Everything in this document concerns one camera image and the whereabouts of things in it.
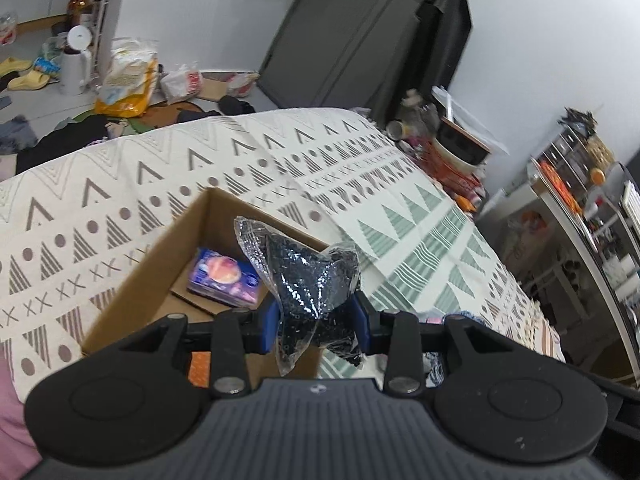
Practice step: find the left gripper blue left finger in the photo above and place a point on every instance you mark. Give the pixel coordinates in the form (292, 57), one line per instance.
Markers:
(230, 337)

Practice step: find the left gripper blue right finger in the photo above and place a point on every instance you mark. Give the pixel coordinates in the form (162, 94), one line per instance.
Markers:
(404, 340)

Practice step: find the blue tissue pack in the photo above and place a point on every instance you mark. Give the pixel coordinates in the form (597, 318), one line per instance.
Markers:
(224, 279)

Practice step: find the black item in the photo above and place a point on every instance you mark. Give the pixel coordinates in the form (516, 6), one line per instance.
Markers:
(312, 288)

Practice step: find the brown cardboard box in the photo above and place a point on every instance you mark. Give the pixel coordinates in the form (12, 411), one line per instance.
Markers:
(133, 349)

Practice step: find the patterned fringed blanket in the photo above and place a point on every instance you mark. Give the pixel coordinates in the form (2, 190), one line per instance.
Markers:
(74, 228)

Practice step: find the black white bowl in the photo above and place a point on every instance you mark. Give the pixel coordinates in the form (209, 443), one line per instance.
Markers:
(459, 149)

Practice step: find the white desk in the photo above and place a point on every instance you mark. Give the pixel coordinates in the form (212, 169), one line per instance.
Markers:
(583, 243)

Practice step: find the desktop drawer organizer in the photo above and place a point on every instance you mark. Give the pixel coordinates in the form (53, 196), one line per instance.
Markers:
(577, 149)

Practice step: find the pink bed sheet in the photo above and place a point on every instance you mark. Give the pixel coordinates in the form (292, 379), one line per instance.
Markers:
(18, 453)

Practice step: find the white plastic bag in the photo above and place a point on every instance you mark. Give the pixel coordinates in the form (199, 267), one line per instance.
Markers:
(181, 84)

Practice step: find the yellow food bag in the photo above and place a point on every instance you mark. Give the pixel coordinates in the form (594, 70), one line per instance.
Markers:
(130, 78)

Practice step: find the grey door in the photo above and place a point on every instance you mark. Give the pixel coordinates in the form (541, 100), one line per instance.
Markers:
(333, 53)

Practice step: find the white electric kettle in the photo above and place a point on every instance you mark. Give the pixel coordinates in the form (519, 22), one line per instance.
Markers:
(76, 62)

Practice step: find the yellow slippers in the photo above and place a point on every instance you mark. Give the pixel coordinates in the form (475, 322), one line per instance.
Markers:
(19, 75)

